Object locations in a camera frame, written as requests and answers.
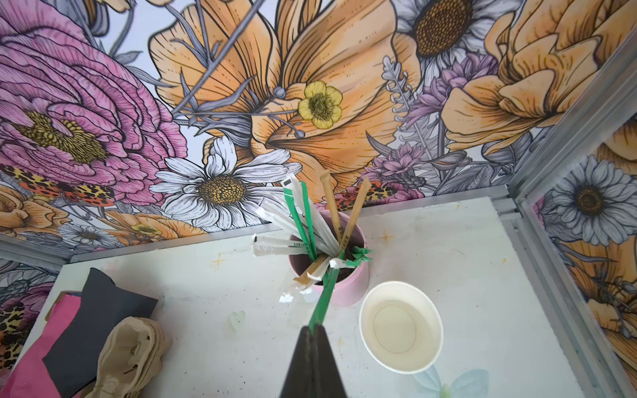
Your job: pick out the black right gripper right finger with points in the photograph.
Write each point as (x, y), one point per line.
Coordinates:
(326, 379)

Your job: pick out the stack of paper cups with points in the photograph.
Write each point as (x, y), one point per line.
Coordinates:
(401, 327)

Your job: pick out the pink straw holder cup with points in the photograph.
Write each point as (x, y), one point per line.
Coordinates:
(352, 284)

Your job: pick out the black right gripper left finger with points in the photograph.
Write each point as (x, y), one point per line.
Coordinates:
(299, 381)

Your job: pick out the black paper napkin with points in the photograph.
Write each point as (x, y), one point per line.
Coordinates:
(73, 359)

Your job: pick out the stack of pulp carriers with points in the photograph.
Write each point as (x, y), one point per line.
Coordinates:
(130, 358)

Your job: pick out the green straw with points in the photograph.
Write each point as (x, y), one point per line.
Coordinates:
(360, 256)

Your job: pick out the green straws bundle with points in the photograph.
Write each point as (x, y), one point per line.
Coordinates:
(310, 234)

